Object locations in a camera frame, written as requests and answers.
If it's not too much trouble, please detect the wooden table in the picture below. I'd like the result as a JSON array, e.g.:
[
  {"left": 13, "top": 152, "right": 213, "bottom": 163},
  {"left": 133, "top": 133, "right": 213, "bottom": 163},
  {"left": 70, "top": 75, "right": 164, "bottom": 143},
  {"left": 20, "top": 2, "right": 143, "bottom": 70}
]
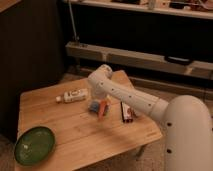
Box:
[{"left": 15, "top": 79, "right": 162, "bottom": 171}]

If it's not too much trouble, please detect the black handle on bench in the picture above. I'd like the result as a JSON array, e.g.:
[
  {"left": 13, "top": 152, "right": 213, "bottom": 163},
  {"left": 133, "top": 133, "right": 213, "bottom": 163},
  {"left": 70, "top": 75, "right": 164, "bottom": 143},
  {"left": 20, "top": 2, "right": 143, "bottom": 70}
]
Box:
[{"left": 164, "top": 56, "right": 193, "bottom": 65}]

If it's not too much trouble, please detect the dark red snack packet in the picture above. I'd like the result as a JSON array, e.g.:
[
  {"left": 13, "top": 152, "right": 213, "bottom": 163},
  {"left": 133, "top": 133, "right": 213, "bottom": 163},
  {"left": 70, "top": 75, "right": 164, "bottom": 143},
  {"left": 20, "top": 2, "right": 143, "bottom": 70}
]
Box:
[{"left": 121, "top": 102, "right": 135, "bottom": 123}]

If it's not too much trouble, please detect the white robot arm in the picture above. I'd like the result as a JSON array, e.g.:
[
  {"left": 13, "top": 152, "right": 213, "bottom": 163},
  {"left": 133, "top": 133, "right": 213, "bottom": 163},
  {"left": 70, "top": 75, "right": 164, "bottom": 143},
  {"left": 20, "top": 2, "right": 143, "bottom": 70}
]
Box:
[{"left": 88, "top": 64, "right": 213, "bottom": 171}]

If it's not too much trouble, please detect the metal pole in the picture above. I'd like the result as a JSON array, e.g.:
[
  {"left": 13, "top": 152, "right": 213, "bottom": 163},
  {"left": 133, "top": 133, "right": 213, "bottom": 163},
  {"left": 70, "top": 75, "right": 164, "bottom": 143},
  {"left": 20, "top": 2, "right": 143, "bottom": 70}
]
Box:
[{"left": 68, "top": 0, "right": 79, "bottom": 43}]

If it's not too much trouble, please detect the white plastic bottle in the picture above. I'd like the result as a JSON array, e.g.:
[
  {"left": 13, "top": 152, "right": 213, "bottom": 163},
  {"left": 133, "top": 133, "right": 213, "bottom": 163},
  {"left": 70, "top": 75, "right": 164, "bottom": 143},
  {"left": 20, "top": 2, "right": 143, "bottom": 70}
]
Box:
[{"left": 56, "top": 89, "right": 88, "bottom": 103}]

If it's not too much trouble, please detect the upper white shelf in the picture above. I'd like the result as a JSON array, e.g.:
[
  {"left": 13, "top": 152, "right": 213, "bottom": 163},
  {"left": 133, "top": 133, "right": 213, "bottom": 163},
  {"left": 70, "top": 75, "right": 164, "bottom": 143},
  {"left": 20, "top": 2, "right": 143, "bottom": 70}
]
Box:
[{"left": 62, "top": 0, "right": 213, "bottom": 20}]

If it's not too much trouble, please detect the low white shelf bench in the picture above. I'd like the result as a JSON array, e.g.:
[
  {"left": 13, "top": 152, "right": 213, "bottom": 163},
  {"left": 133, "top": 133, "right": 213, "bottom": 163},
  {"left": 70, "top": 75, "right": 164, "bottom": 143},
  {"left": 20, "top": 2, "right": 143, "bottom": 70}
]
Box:
[{"left": 65, "top": 42, "right": 213, "bottom": 80}]

